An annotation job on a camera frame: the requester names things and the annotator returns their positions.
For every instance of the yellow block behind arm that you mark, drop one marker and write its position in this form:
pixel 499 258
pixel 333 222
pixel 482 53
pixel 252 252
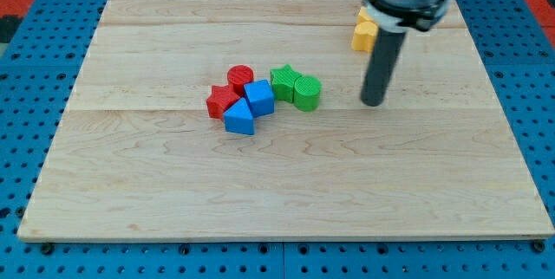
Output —
pixel 363 16

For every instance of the green star block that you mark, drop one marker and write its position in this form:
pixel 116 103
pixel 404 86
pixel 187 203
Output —
pixel 283 81

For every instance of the red star block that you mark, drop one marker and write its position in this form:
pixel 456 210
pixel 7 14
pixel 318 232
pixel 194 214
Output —
pixel 220 99

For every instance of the blue cube block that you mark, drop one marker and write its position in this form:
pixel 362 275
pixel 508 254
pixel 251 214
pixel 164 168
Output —
pixel 260 97

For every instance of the blue triangle block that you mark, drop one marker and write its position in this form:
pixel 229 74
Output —
pixel 239 119

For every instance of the green cylinder block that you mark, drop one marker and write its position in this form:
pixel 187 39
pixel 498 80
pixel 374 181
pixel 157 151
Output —
pixel 307 91

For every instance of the red cylinder block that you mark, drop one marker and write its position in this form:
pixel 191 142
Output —
pixel 238 76

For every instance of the yellow heart block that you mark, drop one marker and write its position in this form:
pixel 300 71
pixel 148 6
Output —
pixel 364 37

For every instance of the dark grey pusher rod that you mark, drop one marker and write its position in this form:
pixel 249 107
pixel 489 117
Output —
pixel 382 62

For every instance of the wooden board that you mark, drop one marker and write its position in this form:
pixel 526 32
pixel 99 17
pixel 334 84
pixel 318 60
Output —
pixel 137 159

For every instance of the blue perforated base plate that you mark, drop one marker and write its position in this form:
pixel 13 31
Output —
pixel 38 70

